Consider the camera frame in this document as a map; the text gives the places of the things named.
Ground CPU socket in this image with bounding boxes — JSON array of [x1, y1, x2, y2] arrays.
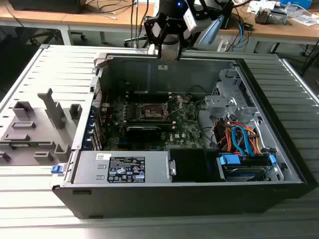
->
[[136, 102, 168, 120]]

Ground grey parts rack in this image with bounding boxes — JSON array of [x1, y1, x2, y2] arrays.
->
[[0, 88, 83, 166]]

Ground green RAM stick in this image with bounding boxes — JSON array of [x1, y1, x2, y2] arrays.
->
[[8, 141, 54, 146]]

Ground blue box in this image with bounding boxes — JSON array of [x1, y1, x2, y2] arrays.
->
[[280, 0, 312, 5]]

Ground CPU cooler heatsink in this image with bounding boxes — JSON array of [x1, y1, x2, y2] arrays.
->
[[254, 6, 287, 25]]

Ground office chair base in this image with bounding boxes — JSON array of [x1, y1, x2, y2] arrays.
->
[[124, 34, 150, 48]]

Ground wooden desk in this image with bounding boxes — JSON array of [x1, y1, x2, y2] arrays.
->
[[224, 0, 319, 42], [0, 0, 160, 28]]

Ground grey power supply unit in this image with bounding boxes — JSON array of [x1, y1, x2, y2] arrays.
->
[[72, 150, 172, 185]]

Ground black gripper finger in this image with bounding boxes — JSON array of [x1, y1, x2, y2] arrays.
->
[[144, 16, 167, 60], [174, 24, 200, 62]]

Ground metal drive cage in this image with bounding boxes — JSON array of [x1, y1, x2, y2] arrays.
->
[[203, 68, 261, 125]]

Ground silver CPU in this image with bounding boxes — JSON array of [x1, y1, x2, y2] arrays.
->
[[158, 44, 180, 62]]

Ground pale blue teach pendant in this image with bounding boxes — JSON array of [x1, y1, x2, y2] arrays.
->
[[196, 14, 225, 48]]

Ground small black box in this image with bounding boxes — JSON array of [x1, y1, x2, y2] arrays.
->
[[224, 9, 234, 30]]

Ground metal socket cover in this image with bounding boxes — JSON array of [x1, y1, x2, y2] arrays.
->
[[165, 95, 184, 117]]

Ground green motherboard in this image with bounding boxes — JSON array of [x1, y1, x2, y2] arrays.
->
[[101, 93, 207, 151]]

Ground large black box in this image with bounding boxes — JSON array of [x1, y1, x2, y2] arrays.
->
[[8, 0, 83, 14]]

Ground blue wire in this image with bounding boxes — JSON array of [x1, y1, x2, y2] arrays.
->
[[231, 125, 255, 156]]

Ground multicolour power wires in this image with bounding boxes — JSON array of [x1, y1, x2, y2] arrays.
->
[[246, 126, 263, 155]]

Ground black PC case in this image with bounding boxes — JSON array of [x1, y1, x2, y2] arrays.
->
[[51, 53, 317, 220]]

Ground orange wire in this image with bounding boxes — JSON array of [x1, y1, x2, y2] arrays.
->
[[214, 120, 236, 153]]

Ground blue hanging cable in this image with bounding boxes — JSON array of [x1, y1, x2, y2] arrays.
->
[[236, 18, 247, 52]]

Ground hard disk in blue carrier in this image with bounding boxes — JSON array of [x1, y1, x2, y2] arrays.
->
[[216, 152, 277, 182]]

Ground clear plastic bag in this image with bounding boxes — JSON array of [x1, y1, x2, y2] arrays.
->
[[293, 13, 319, 27]]

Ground black office chair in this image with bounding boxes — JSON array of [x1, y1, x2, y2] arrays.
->
[[27, 27, 87, 45]]

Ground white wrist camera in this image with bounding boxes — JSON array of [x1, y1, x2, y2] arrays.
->
[[182, 9, 198, 33]]

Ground black graphics card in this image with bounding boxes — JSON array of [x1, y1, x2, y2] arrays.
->
[[124, 125, 162, 144]]

